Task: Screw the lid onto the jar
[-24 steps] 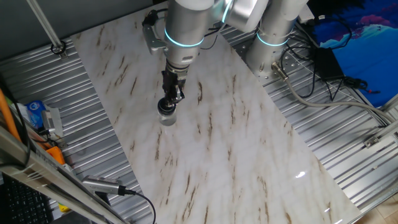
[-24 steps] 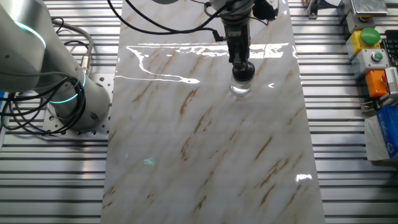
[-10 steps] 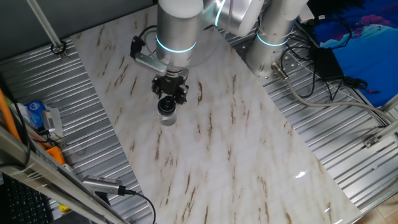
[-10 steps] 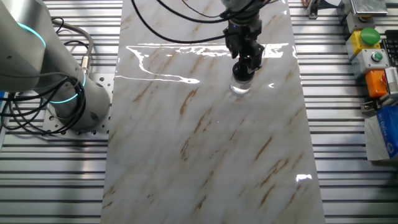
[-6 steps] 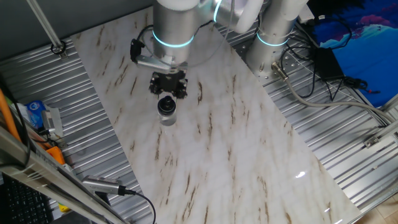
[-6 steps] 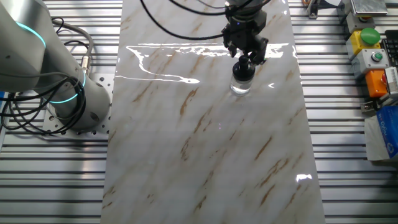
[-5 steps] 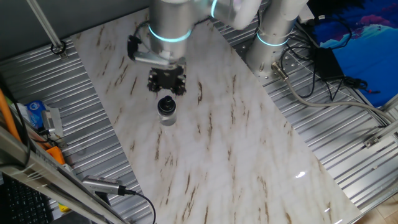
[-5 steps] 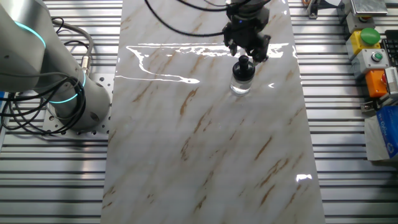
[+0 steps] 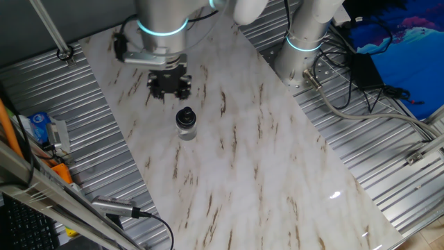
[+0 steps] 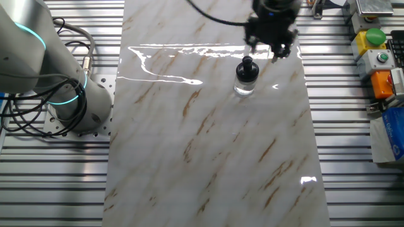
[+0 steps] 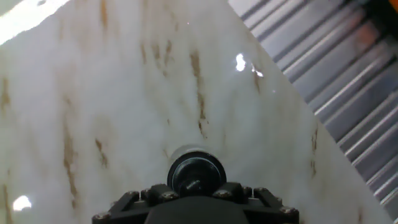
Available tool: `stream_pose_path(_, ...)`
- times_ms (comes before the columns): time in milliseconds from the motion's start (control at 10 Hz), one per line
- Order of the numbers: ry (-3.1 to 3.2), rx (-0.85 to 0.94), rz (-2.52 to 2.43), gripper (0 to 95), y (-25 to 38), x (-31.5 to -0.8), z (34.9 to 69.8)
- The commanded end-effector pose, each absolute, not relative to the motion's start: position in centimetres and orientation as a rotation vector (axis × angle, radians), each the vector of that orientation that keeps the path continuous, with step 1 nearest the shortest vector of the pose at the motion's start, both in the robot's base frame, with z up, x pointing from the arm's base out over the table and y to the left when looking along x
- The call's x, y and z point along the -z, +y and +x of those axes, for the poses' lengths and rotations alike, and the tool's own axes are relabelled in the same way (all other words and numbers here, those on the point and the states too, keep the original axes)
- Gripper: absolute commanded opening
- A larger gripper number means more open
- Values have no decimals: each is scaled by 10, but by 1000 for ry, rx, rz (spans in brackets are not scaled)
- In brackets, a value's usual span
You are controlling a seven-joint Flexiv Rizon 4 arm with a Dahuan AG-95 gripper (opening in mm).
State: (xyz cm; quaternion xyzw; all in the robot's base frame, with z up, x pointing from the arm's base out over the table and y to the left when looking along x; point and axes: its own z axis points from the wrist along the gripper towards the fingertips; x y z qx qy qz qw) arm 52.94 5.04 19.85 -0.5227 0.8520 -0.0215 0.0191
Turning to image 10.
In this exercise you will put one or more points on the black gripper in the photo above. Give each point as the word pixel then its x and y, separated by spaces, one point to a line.
pixel 271 25

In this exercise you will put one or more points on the black dropper lid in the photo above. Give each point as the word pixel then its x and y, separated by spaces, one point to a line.
pixel 247 71

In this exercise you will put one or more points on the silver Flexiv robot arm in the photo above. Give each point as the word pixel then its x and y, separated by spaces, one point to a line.
pixel 31 63

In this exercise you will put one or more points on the small metal clamp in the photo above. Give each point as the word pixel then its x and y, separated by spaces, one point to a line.
pixel 317 11

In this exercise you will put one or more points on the grey box red button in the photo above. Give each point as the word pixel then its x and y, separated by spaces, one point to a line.
pixel 360 22

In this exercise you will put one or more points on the yellow box green mushroom button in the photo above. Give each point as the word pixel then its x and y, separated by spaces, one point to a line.
pixel 363 42

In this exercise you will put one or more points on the grey box small green button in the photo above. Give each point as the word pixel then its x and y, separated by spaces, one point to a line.
pixel 375 64

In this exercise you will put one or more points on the white marble pattern mat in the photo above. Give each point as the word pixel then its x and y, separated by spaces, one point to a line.
pixel 205 142

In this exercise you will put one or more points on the shiny metal plate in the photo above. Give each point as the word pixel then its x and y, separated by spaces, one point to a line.
pixel 374 7

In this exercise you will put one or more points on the orange button box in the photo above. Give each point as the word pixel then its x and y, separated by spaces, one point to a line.
pixel 380 85

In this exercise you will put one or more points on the black keyboard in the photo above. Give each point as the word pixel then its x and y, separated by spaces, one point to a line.
pixel 398 47

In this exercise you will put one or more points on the blue tissue pack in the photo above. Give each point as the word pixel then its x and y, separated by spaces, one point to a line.
pixel 394 132

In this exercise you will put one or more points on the blue printed cloth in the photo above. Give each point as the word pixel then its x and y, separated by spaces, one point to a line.
pixel 1 101

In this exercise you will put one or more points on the small silver metal bracket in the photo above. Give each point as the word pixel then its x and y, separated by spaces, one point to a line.
pixel 377 106

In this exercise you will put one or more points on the silver ribbed camera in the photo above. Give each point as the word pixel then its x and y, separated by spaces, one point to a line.
pixel 398 80

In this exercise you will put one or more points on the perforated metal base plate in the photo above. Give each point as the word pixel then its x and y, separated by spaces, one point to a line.
pixel 105 83

